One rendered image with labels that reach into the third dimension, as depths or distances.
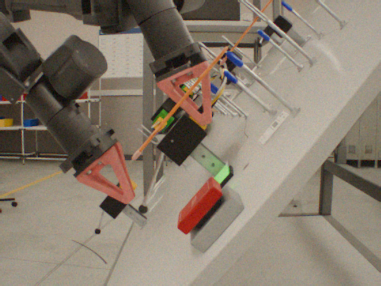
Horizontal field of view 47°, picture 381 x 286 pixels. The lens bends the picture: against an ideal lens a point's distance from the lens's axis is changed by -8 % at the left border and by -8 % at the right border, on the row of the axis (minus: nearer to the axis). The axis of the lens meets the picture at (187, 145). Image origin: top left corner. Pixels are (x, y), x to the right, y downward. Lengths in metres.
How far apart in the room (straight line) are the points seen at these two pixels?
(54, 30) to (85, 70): 8.54
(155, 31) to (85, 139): 0.17
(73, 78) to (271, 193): 0.32
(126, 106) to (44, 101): 7.91
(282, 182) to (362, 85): 0.10
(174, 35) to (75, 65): 0.13
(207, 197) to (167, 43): 0.25
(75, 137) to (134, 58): 7.88
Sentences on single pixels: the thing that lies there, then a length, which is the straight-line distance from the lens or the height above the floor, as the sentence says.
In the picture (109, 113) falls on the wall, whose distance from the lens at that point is 8.63.
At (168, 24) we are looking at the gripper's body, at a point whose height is 1.29.
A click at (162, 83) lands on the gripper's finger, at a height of 1.22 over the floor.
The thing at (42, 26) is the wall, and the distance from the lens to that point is 9.25.
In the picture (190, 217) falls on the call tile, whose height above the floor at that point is 1.10.
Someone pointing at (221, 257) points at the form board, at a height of 1.07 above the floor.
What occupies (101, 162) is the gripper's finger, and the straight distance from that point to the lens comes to 0.63.
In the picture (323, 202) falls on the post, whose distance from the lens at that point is 1.61.
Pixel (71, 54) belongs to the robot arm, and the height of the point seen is 1.25.
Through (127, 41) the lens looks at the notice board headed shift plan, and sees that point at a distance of 8.55.
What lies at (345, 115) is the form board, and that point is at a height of 1.19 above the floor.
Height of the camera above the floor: 1.20
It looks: 6 degrees down
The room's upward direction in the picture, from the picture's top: straight up
